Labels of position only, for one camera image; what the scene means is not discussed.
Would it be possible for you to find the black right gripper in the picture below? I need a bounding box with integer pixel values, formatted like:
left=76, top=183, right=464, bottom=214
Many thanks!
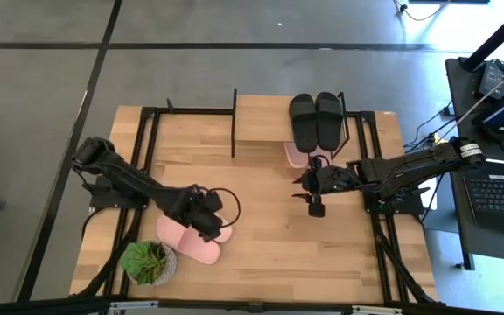
left=291, top=164, right=361, bottom=219

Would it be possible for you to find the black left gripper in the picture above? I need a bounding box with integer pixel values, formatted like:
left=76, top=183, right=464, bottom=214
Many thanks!
left=175, top=184, right=228, bottom=243

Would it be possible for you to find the black rubber slide sandal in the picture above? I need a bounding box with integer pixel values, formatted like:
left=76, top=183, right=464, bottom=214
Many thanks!
left=288, top=93, right=319, bottom=154
left=314, top=90, right=346, bottom=153

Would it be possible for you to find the potted green plant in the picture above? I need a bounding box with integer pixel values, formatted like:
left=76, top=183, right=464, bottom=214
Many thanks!
left=125, top=242, right=179, bottom=288

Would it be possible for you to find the green succulent plant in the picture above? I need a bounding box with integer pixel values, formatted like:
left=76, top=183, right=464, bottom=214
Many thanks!
left=119, top=240, right=169, bottom=286

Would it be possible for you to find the white paper sheet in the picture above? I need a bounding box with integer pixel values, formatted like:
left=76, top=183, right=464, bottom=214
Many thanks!
left=422, top=177, right=439, bottom=211

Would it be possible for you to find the power strip with yellow plug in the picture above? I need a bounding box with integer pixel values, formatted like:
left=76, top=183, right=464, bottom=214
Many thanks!
left=424, top=133, right=448, bottom=148

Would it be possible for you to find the black equipment desk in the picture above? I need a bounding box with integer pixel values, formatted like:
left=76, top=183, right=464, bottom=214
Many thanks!
left=444, top=56, right=504, bottom=270

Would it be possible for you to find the black laptop keyboard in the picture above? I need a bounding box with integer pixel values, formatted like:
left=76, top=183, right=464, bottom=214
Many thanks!
left=462, top=173, right=504, bottom=236

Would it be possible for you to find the black power adapter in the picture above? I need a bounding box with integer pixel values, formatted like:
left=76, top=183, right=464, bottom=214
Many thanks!
left=478, top=59, right=504, bottom=100

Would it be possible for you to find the black diagonal stand pole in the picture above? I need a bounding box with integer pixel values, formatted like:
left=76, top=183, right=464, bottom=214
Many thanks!
left=461, top=0, right=504, bottom=72

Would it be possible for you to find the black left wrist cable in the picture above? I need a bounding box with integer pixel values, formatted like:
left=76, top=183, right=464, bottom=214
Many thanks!
left=210, top=186, right=242, bottom=229

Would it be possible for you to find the wooden shelf with black frame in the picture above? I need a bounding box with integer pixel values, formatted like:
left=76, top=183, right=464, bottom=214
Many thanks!
left=232, top=88, right=350, bottom=161

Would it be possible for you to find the black aluminium table frame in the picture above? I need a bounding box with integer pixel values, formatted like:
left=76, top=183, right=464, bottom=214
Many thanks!
left=70, top=98, right=445, bottom=307

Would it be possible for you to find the black floor cables bundle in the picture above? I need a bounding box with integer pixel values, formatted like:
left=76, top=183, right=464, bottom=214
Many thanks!
left=403, top=102, right=455, bottom=155

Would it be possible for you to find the black camera mounting bar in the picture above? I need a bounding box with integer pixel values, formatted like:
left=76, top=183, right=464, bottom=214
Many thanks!
left=0, top=296, right=504, bottom=315

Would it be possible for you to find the white thin cable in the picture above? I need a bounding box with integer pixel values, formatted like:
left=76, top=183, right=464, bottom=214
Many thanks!
left=446, top=59, right=504, bottom=135

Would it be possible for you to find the black floor cable with plug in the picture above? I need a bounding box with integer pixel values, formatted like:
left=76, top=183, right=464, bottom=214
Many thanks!
left=392, top=0, right=452, bottom=22

